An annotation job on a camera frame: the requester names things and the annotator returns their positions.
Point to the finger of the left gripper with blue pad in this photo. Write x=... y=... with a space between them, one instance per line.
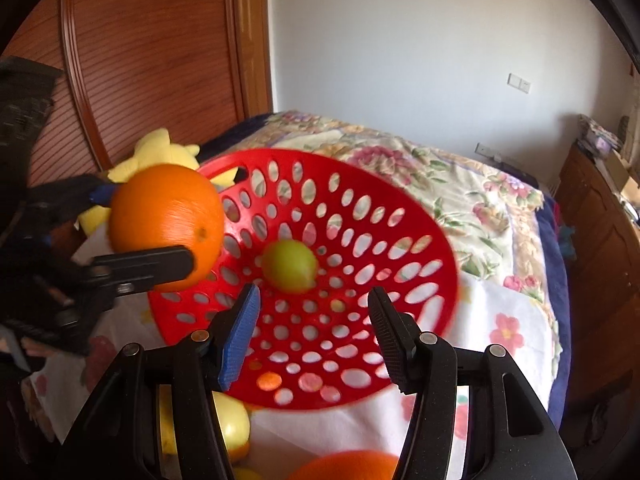
x=103 y=194

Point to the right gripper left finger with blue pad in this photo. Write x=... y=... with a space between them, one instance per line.
x=236 y=329

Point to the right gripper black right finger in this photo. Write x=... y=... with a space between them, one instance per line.
x=397 y=334

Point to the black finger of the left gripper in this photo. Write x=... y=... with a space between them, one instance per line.
x=142 y=271

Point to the large orange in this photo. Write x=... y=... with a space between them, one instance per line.
x=169 y=205
x=349 y=465

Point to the yellow-green pear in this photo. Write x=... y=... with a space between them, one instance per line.
x=233 y=418

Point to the green apple front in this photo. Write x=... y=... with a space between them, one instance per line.
x=290 y=266

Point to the yellow plush toy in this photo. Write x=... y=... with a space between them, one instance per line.
x=153 y=149

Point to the white fruit-print tablecloth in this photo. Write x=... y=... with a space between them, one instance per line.
x=281 y=442

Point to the floral bed quilt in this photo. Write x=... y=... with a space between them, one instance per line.
x=500 y=228

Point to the red perforated plastic basket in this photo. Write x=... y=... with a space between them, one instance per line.
x=316 y=349

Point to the wooden louvered wardrobe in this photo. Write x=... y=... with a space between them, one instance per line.
x=128 y=67

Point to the wooden sideboard cabinet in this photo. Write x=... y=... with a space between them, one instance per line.
x=603 y=281

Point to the cardboard box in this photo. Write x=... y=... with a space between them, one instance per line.
x=625 y=179

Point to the stack of items on sideboard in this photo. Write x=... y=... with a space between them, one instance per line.
x=599 y=140

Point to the wall power socket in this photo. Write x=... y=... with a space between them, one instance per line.
x=488 y=152

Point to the white wall switch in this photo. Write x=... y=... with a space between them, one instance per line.
x=518 y=83

